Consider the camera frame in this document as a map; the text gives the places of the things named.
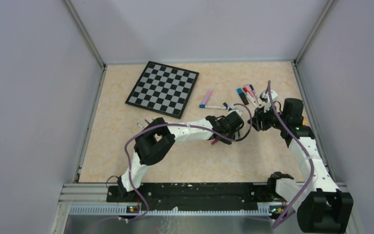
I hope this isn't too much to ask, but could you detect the white marker blue cap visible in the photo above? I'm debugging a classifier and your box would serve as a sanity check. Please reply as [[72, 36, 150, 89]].
[[199, 104, 228, 110]]

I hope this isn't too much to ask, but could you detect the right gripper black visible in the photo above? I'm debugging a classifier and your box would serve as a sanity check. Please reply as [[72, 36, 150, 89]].
[[248, 101, 287, 131]]

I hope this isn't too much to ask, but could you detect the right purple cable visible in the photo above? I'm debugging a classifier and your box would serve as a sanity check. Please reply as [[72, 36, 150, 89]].
[[266, 80, 316, 230]]

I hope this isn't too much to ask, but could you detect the white marker red cap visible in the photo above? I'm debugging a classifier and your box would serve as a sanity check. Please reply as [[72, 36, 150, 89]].
[[243, 87, 258, 108]]

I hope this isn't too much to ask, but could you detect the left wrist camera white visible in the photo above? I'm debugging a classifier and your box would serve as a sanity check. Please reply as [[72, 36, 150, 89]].
[[228, 107, 243, 116]]

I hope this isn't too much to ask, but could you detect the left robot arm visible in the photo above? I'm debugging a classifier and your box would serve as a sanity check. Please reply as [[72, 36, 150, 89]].
[[117, 111, 244, 202]]

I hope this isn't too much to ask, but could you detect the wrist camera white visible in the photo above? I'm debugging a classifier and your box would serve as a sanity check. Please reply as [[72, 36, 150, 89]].
[[259, 90, 279, 113], [228, 107, 243, 116]]

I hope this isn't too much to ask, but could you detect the thin marker pink cap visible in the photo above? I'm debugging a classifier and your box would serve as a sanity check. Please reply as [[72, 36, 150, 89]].
[[245, 84, 257, 103]]

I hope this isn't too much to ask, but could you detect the purple cable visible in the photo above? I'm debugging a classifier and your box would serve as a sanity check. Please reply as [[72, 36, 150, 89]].
[[124, 103, 253, 223], [266, 80, 316, 230]]

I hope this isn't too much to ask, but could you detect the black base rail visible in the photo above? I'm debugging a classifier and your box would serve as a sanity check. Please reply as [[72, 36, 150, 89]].
[[106, 182, 287, 213]]

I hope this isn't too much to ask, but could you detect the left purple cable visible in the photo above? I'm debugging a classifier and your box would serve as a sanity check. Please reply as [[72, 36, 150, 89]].
[[124, 103, 253, 223]]

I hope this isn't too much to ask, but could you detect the black highlighter blue cap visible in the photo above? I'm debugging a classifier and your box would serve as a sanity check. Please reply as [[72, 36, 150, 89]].
[[237, 88, 249, 105]]

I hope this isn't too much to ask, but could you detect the black grey chessboard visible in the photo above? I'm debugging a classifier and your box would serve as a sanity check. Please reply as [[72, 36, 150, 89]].
[[125, 61, 200, 119]]

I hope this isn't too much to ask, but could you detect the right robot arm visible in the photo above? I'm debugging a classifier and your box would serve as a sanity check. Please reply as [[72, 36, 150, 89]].
[[250, 97, 354, 234]]

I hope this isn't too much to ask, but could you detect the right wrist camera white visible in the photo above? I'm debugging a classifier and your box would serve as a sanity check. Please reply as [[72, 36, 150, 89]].
[[259, 90, 279, 113]]

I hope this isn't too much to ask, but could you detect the thin marker navy cap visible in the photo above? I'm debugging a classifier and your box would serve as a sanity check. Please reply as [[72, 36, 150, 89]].
[[249, 84, 262, 106]]

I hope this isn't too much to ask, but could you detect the lilac highlighter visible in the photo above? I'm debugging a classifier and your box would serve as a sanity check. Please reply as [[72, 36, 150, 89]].
[[201, 88, 214, 105]]

